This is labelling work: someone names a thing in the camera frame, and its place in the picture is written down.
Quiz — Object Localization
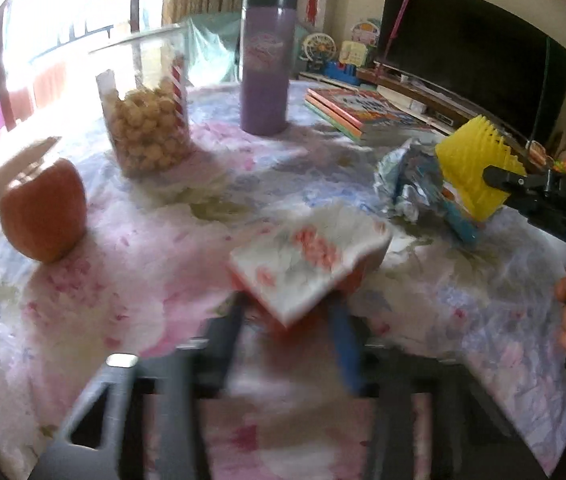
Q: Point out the teal cloth covered furniture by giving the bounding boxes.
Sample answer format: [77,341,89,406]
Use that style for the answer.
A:
[183,12,244,86]

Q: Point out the white television cabinet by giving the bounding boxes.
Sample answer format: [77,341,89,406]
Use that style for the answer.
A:
[297,71,359,86]

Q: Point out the wooden television riser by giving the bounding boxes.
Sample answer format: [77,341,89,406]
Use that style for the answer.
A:
[358,62,528,161]

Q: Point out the stack of picture books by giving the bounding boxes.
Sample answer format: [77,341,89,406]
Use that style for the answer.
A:
[304,87,446,146]

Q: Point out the red white cardboard box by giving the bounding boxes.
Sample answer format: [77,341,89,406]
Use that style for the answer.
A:
[228,200,394,331]

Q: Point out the pink plastic rod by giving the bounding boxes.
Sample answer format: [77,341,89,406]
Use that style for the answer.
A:
[385,0,416,68]

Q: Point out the toy ferris wheel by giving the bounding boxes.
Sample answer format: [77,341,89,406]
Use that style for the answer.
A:
[303,32,338,73]

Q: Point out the silver snack wrapper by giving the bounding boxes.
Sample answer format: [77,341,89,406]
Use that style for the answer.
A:
[374,137,494,246]

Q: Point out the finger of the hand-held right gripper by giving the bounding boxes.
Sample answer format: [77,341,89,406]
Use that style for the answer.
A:
[483,166,546,199]

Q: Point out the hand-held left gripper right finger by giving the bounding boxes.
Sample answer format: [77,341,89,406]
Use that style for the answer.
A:
[328,305,548,480]

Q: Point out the red apple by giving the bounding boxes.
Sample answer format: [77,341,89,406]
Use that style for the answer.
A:
[0,158,88,263]

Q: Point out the round colourful toy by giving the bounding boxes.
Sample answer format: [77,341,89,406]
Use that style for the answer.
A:
[350,19,381,48]

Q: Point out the purple thermos bottle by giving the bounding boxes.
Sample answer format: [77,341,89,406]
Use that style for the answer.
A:
[239,0,299,136]

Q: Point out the sliding glass balcony door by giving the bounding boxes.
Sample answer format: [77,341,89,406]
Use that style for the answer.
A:
[0,0,169,126]

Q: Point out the glass jar of snack balls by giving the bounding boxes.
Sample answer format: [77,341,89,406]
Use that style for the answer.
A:
[88,25,195,178]

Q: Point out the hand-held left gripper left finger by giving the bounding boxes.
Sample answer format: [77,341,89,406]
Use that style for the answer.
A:
[30,305,249,480]

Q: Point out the black flat television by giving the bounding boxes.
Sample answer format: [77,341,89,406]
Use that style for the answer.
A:
[375,0,566,141]

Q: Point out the blue plastic toy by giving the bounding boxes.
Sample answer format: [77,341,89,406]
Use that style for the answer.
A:
[324,60,364,81]

